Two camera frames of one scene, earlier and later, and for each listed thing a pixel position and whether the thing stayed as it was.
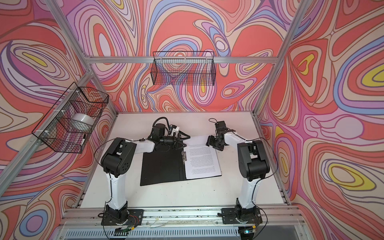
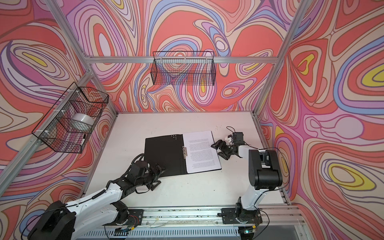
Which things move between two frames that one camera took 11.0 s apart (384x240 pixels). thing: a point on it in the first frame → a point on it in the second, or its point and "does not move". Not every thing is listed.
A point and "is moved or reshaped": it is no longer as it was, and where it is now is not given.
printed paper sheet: x=202 y=160 is moved or reshaped
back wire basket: x=183 y=68 does not move
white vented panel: x=155 y=233 does not move
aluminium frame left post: x=53 y=7 does not move
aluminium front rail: x=94 y=218 does not move
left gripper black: x=174 y=140 → x=154 y=174
